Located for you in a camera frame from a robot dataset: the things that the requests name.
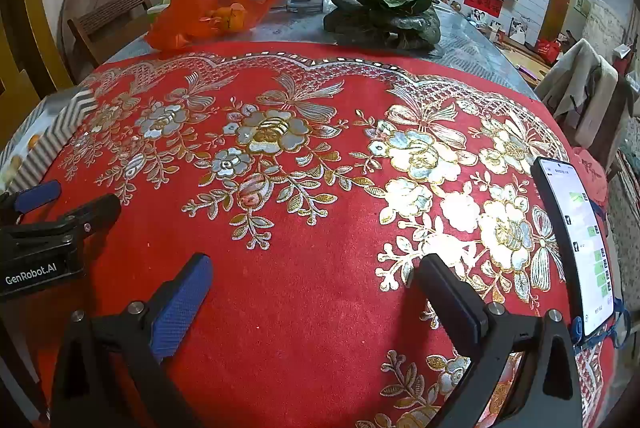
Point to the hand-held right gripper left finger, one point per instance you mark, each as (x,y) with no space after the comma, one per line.
(185,303)

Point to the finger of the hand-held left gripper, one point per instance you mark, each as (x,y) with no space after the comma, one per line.
(97,213)
(37,199)

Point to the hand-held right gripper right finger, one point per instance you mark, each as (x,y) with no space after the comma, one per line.
(450,298)

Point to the red embroidered tablecloth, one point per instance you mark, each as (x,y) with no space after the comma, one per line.
(310,308)

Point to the white striped-edge box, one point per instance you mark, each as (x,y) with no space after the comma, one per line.
(65,118)

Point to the yellow wooden chair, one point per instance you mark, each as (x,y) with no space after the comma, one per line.
(37,18)

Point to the tangerine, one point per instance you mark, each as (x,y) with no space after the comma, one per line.
(230,17)

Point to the black smartphone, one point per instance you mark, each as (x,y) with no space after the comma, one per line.
(575,233)

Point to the red cushion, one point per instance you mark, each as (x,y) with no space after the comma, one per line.
(592,173)

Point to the dark leafy green vegetable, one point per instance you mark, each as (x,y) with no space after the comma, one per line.
(380,8)

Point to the beige jacket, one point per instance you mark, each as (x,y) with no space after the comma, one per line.
(575,83)

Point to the dark wooden chair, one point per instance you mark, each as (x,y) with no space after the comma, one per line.
(110,15)

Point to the red shopping bag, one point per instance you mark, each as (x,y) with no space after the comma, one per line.
(549,52)

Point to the red wall banner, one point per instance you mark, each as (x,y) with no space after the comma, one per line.
(482,0)

